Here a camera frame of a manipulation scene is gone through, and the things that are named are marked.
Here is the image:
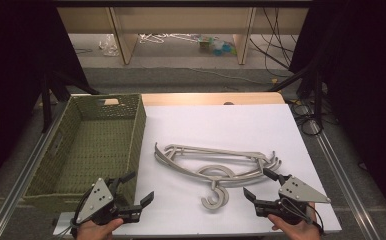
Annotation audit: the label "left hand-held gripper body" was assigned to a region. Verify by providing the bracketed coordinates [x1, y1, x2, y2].
[76, 177, 142, 226]

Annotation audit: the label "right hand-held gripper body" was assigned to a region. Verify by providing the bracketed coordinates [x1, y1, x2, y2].
[253, 174, 332, 226]

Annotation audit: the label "green woven basket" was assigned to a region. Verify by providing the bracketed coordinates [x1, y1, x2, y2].
[22, 93, 148, 214]

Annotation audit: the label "person's left hand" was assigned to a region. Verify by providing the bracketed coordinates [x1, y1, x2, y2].
[75, 217, 125, 240]

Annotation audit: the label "person's right hand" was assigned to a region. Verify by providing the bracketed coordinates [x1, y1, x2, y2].
[267, 213, 322, 240]

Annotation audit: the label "white paper sheet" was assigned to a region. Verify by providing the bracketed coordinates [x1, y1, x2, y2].
[52, 103, 343, 236]

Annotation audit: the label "black metal stand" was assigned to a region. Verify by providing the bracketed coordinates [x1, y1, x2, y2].
[267, 65, 326, 130]
[40, 70, 101, 134]

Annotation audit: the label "black curtain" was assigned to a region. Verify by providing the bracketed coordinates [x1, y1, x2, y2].
[289, 0, 386, 229]
[0, 0, 89, 198]

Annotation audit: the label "clear plastic bag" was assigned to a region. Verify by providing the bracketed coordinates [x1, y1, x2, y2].
[98, 33, 120, 57]

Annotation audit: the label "colourful plastic toys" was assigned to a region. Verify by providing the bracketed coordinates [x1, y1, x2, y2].
[197, 34, 237, 57]

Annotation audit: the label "metal rail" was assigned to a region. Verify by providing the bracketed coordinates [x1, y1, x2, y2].
[0, 108, 69, 240]
[309, 119, 385, 240]

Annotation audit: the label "coiled black floor cables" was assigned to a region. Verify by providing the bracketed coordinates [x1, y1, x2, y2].
[289, 99, 325, 137]

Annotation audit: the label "thin floor cable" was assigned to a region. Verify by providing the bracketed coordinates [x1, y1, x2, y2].
[187, 67, 270, 86]

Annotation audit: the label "hanging black cables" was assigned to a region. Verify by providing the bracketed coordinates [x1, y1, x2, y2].
[249, 8, 299, 70]

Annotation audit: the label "white wire hangers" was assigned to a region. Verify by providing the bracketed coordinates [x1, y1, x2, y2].
[138, 32, 199, 45]

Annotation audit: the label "wooden desk frame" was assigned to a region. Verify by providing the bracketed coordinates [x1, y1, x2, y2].
[56, 6, 310, 66]

